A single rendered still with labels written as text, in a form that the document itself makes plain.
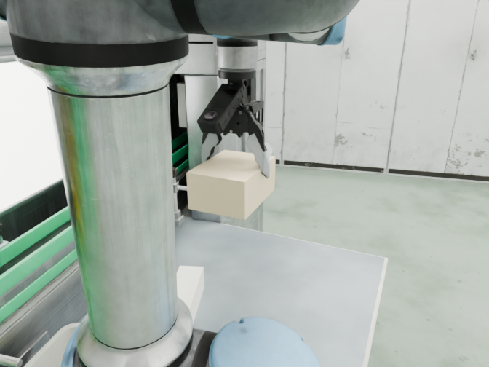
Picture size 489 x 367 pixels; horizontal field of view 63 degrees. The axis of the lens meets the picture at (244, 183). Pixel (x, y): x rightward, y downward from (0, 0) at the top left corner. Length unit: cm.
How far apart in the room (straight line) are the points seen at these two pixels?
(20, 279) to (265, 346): 56
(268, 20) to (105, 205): 17
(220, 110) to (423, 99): 340
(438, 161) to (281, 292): 328
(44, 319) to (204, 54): 80
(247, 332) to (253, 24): 32
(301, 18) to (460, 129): 389
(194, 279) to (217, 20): 81
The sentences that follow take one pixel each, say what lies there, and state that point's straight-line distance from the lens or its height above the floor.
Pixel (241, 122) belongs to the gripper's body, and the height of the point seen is 121.
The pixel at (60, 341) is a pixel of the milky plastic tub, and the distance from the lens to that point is 88.
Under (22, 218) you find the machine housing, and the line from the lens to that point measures 116.
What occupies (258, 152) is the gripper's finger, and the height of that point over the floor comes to 116.
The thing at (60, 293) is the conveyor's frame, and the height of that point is 86.
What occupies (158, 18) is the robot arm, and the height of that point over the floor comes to 138.
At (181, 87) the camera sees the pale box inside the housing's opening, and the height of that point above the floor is 119.
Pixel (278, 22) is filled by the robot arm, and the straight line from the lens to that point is 26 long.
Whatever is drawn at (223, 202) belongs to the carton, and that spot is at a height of 108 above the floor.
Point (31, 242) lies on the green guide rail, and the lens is 99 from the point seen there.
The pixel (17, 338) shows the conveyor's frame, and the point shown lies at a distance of 89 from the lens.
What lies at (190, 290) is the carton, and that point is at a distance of 96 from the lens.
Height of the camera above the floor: 138
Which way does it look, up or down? 22 degrees down
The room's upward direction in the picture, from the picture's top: straight up
